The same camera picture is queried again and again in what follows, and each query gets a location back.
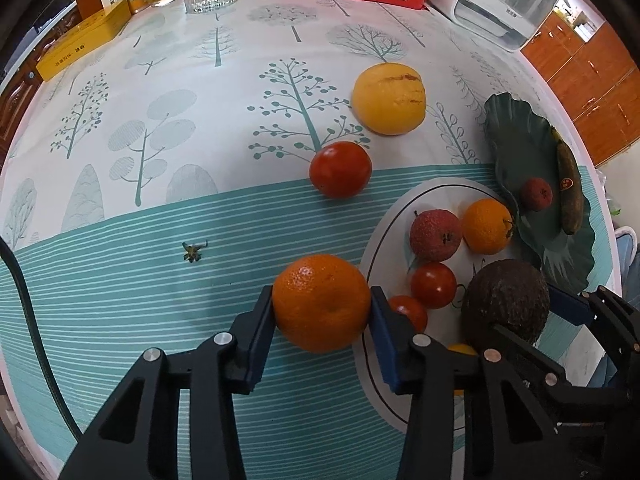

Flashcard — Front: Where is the yellow flat box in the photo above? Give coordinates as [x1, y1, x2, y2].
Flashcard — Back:
[36, 0, 133, 82]

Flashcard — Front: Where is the small orange with stem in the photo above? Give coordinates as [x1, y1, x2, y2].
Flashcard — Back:
[461, 198, 516, 256]

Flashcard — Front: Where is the red cherry tomato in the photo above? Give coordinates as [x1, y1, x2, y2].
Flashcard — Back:
[387, 295, 429, 335]
[411, 262, 457, 310]

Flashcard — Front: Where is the large red tomato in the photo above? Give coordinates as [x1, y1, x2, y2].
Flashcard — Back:
[309, 141, 373, 199]

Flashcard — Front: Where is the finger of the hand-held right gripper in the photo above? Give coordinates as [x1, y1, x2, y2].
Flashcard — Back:
[547, 284, 640, 391]
[492, 324, 640, 426]

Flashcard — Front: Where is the black cable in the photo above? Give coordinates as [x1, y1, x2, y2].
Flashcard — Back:
[0, 235, 83, 441]

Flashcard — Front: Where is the orange wooden cabinet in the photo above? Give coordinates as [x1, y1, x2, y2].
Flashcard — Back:
[520, 10, 640, 168]

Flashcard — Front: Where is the dark banana with sticker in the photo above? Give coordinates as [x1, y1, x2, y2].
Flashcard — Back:
[550, 127, 585, 236]

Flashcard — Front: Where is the large orange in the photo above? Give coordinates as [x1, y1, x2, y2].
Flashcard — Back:
[272, 254, 373, 354]

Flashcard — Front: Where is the white countertop appliance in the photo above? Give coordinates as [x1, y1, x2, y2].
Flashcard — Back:
[427, 0, 561, 52]

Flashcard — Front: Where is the yellow pepino melon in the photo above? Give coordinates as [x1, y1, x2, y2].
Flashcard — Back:
[351, 62, 427, 136]

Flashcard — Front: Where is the tree print tablecloth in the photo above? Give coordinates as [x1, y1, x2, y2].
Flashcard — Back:
[0, 0, 623, 480]

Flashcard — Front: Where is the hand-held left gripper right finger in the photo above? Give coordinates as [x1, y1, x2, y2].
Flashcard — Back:
[369, 286, 568, 480]

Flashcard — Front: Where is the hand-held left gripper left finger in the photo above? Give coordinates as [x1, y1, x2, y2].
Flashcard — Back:
[60, 285, 276, 480]

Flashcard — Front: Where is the dark wooden furniture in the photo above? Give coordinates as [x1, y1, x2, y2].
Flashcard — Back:
[0, 0, 81, 161]

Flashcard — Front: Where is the dark brown avocado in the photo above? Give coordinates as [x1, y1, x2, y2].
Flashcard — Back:
[461, 260, 551, 353]

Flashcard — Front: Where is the green tomato calyx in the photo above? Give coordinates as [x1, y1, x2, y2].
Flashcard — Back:
[181, 241, 208, 264]

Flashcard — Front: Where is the dark green leaf-shaped plate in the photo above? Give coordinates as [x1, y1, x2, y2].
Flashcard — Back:
[482, 92, 610, 295]

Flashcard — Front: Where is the white round plate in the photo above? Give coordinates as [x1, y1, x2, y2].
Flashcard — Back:
[359, 178, 526, 436]

